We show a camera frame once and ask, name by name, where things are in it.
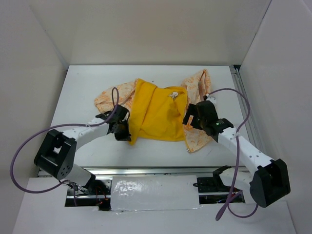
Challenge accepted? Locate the yellow and patterned jacket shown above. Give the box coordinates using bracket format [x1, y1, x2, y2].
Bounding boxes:
[94, 69, 215, 154]

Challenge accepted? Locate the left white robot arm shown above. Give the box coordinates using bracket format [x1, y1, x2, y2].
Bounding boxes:
[34, 105, 131, 195]

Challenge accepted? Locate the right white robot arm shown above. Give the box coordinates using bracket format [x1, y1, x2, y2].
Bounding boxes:
[183, 100, 291, 208]

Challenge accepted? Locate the white cover sheet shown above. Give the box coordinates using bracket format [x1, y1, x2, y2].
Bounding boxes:
[110, 175, 201, 211]

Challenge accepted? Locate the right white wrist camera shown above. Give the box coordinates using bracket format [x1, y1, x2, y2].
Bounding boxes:
[203, 94, 216, 104]

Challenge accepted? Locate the aluminium frame rail front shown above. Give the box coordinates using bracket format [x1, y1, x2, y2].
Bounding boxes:
[82, 166, 244, 176]

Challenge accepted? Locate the aluminium frame rail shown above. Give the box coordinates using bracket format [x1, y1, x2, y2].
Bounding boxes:
[230, 65, 264, 152]
[82, 166, 244, 176]

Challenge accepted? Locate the aluminium frame rail right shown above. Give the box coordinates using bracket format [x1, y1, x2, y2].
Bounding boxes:
[230, 65, 264, 152]

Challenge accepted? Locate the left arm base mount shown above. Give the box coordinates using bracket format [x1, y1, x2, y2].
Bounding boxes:
[65, 176, 113, 211]

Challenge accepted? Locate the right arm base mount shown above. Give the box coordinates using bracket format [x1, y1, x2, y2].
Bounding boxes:
[193, 177, 230, 205]

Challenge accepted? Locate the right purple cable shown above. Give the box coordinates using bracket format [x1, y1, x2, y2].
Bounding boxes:
[215, 87, 259, 221]

